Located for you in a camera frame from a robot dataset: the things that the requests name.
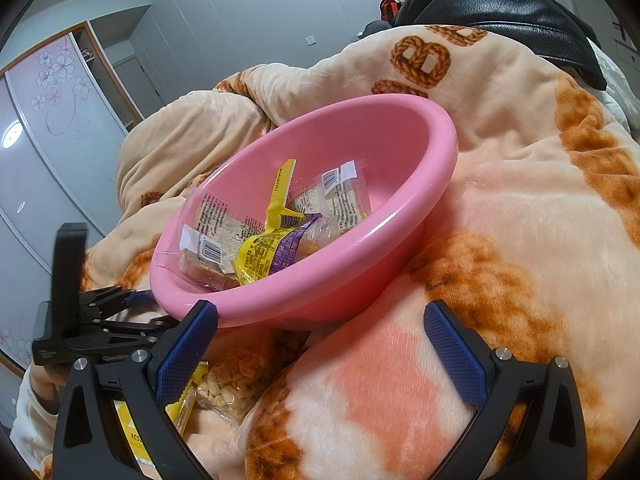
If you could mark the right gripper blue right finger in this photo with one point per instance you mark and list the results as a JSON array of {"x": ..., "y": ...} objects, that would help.
[{"x": 462, "y": 351}]

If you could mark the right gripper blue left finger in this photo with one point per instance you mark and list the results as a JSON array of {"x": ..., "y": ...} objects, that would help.
[{"x": 177, "y": 354}]

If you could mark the puffed rice snack packet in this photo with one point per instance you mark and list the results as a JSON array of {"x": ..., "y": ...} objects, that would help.
[{"x": 234, "y": 384}]

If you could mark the yellow snack packet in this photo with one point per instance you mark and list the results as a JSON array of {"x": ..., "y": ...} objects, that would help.
[{"x": 276, "y": 247}]

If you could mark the clear rice cracker packet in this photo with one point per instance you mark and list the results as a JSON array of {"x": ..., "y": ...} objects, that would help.
[{"x": 340, "y": 195}]

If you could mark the clear oat bar packet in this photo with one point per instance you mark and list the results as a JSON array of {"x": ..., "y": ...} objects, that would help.
[{"x": 210, "y": 237}]

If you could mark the yellow packet on blanket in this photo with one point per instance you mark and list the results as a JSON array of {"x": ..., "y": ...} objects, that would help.
[{"x": 154, "y": 418}]

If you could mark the beige orange fleece blanket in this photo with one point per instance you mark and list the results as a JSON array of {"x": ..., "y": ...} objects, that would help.
[{"x": 535, "y": 244}]

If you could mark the pink plastic basin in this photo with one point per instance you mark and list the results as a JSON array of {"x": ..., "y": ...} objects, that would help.
[{"x": 410, "y": 148}]

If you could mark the pink sliding wardrobe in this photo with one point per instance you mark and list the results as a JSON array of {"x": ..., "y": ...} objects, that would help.
[{"x": 64, "y": 116}]

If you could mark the red orange bag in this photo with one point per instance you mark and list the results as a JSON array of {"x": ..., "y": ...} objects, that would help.
[{"x": 389, "y": 9}]

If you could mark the black leather jacket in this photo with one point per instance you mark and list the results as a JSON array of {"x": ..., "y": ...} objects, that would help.
[{"x": 545, "y": 26}]

